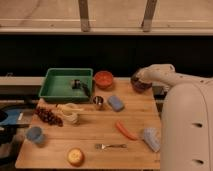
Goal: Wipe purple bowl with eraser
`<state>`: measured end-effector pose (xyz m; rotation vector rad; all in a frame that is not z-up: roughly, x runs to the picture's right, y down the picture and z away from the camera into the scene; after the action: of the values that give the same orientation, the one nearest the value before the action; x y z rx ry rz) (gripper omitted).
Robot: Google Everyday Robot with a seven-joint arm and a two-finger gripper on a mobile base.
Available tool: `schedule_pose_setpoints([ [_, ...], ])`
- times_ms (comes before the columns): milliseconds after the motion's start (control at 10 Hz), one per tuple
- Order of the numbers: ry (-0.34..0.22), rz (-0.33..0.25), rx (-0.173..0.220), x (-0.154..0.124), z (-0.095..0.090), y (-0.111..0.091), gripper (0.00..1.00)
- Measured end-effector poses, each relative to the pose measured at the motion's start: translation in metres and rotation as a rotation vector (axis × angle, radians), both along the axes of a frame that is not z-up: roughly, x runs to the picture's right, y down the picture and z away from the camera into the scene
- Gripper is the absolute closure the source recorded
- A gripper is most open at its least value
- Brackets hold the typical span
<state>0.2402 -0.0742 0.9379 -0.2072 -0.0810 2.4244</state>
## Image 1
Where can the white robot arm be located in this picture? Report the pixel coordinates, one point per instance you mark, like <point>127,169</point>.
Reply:
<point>166,74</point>

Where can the orange bowl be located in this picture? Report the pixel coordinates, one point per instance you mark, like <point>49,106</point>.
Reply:
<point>103,79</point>

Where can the purple bowl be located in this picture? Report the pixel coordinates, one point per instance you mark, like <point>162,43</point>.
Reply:
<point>139,86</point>

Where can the small metal cup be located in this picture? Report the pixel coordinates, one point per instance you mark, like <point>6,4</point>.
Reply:
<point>98,102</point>

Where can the black brush in tray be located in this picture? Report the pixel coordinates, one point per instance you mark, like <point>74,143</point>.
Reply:
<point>77,84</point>

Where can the cream yellow banana toy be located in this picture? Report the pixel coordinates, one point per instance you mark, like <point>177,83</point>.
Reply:
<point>70,112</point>

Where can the green plastic tray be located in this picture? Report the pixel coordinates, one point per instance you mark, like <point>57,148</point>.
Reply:
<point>56,86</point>

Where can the orange carrot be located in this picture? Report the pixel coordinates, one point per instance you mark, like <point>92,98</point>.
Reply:
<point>124,131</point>

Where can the silver fork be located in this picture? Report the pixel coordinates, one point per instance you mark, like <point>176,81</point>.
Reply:
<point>104,146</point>

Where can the dark red grapes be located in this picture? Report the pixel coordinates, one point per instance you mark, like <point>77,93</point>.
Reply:
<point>48,117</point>

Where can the yellow round fruit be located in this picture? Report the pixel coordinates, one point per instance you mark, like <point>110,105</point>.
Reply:
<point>75,157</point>

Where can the white robot body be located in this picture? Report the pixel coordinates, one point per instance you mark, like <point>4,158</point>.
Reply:
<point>187,128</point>

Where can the blue plastic cup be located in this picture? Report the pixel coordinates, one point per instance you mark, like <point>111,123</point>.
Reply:
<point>35,135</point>

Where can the blue black machine at left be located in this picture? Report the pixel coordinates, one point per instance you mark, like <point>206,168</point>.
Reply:
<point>8,127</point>

